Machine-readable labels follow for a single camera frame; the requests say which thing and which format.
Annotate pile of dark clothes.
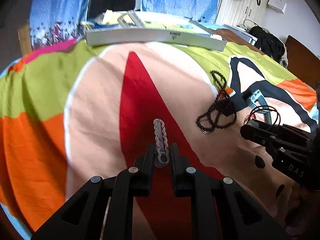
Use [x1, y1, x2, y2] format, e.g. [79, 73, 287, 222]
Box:
[248, 25, 289, 69]

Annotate colourful cartoon bedspread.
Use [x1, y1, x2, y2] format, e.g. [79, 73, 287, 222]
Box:
[1, 40, 316, 238]

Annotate blue dotted curtain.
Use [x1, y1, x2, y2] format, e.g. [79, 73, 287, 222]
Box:
[29, 0, 220, 49]

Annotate white shallow tray box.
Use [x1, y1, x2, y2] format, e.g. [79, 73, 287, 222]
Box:
[84, 10, 227, 51]

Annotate black beaded necklace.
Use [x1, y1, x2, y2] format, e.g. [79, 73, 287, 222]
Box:
[195, 69, 238, 134]

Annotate wooden headboard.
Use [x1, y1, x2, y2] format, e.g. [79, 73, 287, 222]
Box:
[285, 35, 320, 89]

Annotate thin wire hoop bangles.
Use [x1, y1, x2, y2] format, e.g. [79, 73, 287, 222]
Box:
[247, 105, 281, 127]

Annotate white paper bag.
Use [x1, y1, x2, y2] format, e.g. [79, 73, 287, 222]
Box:
[268, 0, 287, 14]

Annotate white wardrobe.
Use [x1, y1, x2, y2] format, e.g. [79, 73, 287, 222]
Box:
[215, 0, 268, 28]

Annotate grey plastic hair clip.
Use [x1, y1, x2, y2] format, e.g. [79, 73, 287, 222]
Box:
[153, 119, 170, 168]

